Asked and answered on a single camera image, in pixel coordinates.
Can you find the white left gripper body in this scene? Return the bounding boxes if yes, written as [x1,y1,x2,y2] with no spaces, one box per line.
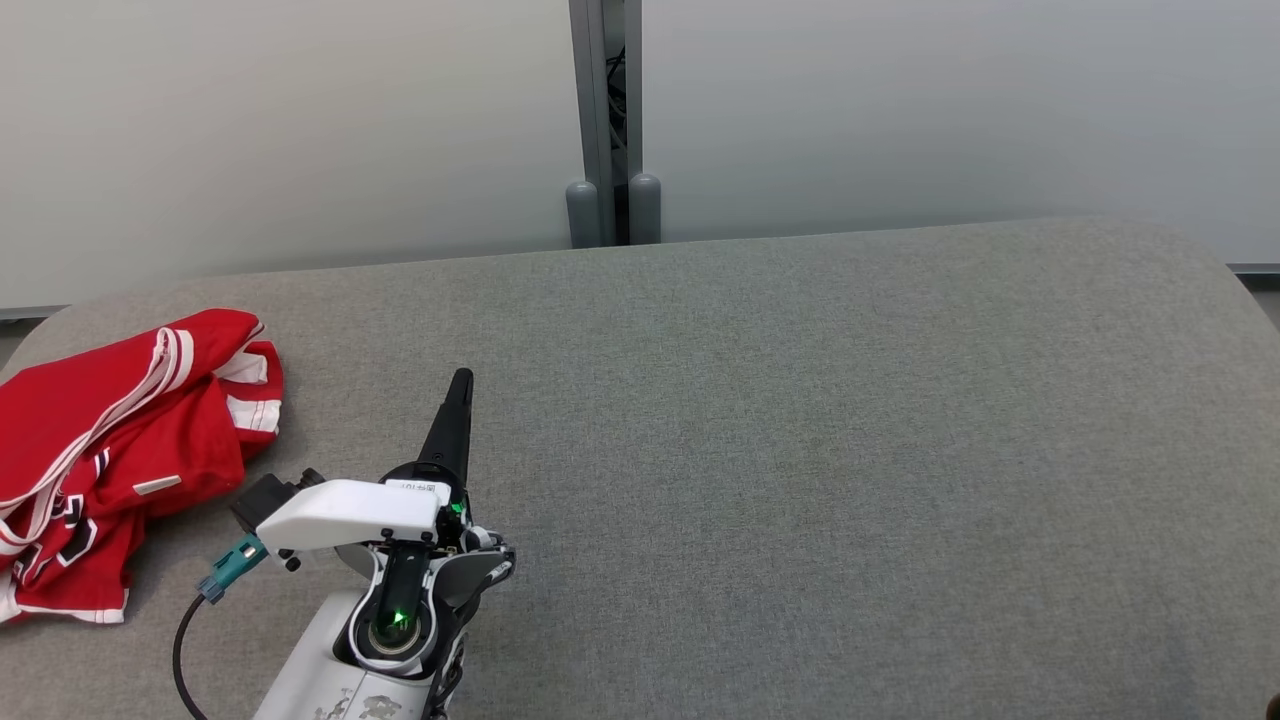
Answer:
[255,460,471,556]

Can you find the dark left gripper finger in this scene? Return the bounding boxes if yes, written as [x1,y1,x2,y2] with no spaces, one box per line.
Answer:
[417,370,463,469]
[445,368,474,481]

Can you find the red shorts with white stripes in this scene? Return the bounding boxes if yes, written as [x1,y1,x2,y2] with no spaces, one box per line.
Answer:
[0,340,285,626]

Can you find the black cable with teal plug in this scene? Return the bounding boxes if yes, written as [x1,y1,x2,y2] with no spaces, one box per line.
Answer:
[171,535,267,720]

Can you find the grey cylindrical post foot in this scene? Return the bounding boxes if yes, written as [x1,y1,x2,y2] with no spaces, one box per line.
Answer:
[628,172,663,246]
[565,180,601,250]

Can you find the grey metal partition post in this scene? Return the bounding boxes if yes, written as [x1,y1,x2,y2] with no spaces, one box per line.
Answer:
[568,0,644,247]

